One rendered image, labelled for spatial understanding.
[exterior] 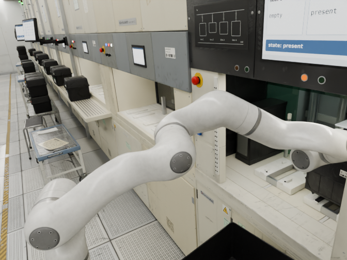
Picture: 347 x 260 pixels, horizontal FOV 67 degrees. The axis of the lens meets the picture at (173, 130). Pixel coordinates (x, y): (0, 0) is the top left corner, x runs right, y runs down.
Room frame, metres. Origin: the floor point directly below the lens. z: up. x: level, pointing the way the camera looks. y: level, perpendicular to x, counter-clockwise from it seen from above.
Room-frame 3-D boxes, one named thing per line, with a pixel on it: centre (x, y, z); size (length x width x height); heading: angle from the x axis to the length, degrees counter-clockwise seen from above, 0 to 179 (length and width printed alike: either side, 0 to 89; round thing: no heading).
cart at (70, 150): (2.86, 1.40, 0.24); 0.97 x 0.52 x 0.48; 31
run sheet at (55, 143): (2.69, 1.33, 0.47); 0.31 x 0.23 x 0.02; 50
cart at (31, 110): (4.35, 2.18, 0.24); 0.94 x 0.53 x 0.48; 28
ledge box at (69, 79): (3.30, 1.16, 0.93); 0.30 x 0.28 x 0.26; 25
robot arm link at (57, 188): (0.65, 0.36, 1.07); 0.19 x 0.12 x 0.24; 8
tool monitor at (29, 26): (3.68, 1.55, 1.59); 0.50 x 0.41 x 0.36; 118
